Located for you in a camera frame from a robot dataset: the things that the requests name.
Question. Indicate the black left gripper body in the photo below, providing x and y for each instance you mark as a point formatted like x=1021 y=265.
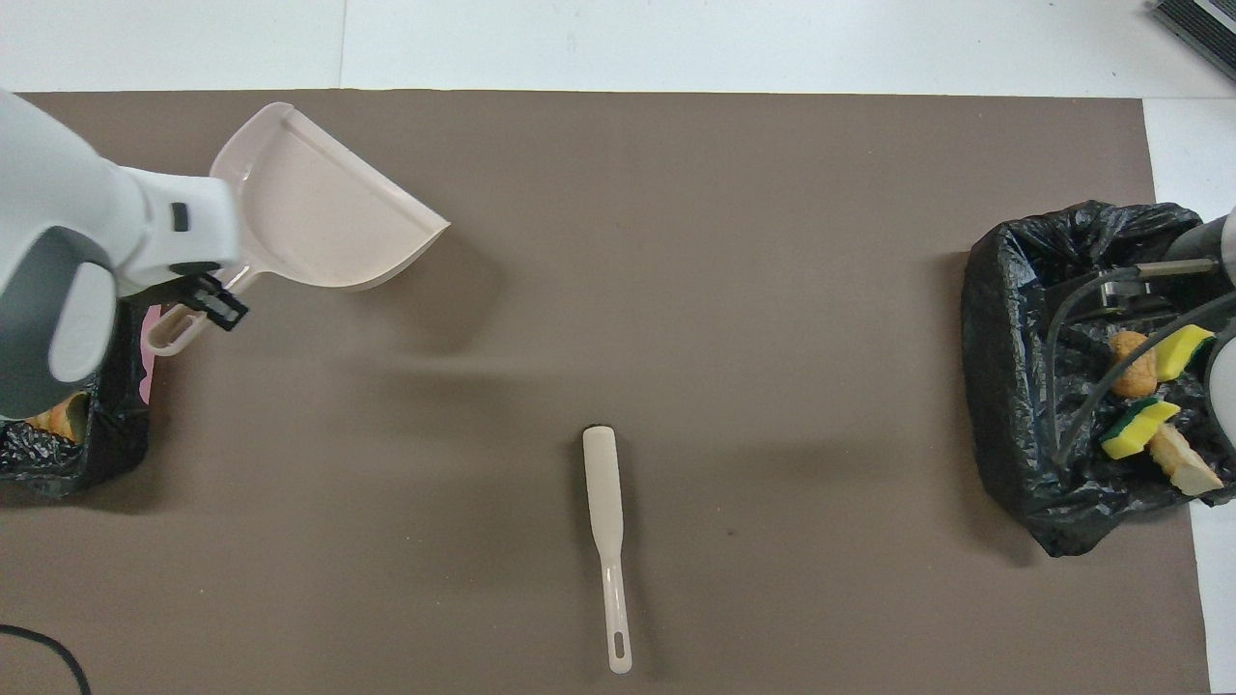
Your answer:
x=193 y=272

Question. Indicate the wedge yellow sponge piece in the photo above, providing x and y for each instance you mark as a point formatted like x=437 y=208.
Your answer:
x=1180 y=352

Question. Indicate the brown cork piece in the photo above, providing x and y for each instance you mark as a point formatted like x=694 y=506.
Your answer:
x=1132 y=372

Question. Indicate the beige plastic dustpan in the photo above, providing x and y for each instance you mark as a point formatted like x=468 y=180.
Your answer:
x=319 y=212

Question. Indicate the notched yellow green sponge piece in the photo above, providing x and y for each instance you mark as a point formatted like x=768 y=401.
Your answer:
x=1135 y=432

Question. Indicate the tan foam chunk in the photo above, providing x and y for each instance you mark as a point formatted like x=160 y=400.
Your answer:
x=60 y=420
x=1186 y=468

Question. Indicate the beige brush with black bristles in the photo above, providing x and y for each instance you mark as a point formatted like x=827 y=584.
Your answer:
x=603 y=492

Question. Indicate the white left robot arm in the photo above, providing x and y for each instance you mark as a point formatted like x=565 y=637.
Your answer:
x=58 y=222

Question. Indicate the bin lined with black bag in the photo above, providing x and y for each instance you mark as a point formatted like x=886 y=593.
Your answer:
x=1014 y=386

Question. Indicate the pink bin with black bag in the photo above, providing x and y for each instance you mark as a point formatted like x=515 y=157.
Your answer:
x=106 y=434

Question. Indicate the dark grey ribbed device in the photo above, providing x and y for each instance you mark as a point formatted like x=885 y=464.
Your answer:
x=1202 y=29

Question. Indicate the brown table mat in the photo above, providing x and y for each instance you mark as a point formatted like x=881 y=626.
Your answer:
x=676 y=241

